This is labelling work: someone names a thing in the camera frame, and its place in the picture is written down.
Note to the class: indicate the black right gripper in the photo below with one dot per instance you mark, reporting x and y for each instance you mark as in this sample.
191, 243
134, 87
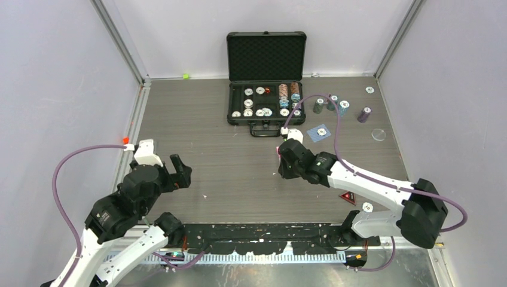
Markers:
285, 173

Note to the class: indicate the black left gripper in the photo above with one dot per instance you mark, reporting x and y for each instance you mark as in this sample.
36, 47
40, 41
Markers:
182, 178

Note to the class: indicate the pink pen cap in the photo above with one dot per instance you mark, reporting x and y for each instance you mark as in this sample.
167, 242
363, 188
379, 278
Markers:
278, 153

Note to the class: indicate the green white pen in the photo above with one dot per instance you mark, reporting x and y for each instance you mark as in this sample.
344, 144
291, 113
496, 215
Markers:
146, 221

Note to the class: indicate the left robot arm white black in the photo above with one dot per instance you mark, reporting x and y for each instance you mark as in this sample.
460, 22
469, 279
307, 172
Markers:
112, 216

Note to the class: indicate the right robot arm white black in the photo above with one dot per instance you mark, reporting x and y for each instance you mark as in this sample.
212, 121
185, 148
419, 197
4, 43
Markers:
415, 212

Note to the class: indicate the blue playing card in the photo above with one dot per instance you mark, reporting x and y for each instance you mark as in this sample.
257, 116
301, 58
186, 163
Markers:
312, 133

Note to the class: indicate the white chip on card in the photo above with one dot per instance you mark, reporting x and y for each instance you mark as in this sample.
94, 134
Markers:
321, 132

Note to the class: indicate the dark green chip stack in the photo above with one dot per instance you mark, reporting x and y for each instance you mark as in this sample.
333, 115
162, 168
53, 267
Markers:
318, 105

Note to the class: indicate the teal chip stack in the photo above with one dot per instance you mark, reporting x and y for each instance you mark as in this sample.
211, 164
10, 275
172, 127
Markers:
332, 103

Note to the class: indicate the red triangle sign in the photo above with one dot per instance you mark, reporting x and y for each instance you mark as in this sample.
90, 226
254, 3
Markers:
349, 197

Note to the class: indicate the light blue chip stack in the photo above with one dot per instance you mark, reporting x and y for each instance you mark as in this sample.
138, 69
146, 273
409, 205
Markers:
343, 107

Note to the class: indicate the purple chip stack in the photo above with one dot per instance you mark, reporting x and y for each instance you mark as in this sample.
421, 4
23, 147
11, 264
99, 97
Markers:
364, 114

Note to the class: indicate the white chip near base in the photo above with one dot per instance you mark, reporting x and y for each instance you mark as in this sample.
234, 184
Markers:
367, 207

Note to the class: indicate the clear dealer button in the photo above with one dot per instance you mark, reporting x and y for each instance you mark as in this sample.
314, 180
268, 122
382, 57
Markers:
378, 135

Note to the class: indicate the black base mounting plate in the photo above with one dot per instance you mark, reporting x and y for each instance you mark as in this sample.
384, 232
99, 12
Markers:
267, 239

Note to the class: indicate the black poker chip case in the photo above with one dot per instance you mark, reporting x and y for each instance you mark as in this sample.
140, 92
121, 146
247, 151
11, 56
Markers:
265, 70

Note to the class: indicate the white chip far corner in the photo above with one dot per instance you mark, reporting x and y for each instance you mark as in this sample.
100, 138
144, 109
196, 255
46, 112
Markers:
370, 90

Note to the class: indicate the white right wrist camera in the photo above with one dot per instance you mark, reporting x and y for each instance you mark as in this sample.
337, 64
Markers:
294, 134

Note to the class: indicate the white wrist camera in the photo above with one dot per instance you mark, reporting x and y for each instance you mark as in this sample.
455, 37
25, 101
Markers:
144, 153
294, 134

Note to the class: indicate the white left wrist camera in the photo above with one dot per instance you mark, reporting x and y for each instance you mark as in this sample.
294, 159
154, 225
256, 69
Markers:
144, 153

